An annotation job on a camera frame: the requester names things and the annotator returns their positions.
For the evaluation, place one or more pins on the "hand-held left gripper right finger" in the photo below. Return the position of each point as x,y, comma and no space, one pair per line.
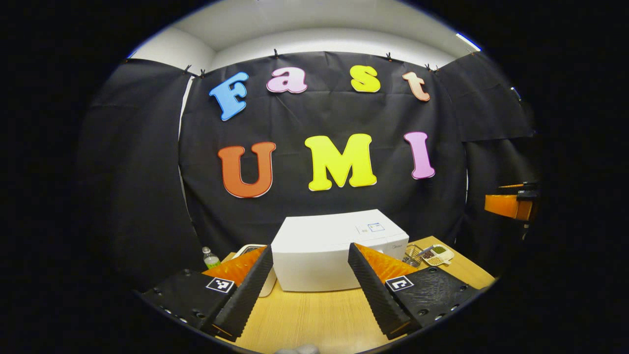
378,295

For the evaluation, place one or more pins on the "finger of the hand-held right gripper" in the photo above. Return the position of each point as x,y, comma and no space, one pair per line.
530,185
506,205

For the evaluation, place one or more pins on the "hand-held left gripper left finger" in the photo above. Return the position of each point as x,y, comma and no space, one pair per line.
248,297

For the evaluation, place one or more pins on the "white microwave oven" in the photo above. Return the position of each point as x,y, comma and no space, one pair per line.
314,255

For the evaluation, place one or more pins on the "small white toaster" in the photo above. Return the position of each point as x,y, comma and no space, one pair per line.
270,287

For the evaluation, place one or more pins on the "clear bottle with green label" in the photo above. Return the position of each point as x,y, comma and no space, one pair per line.
211,259

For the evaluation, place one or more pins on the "pile of soybeans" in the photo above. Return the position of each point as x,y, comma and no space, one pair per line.
435,260

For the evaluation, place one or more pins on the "pile of green mung beans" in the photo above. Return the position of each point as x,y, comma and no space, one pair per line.
439,250

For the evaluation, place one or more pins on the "white divided dish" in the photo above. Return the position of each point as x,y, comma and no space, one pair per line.
448,255

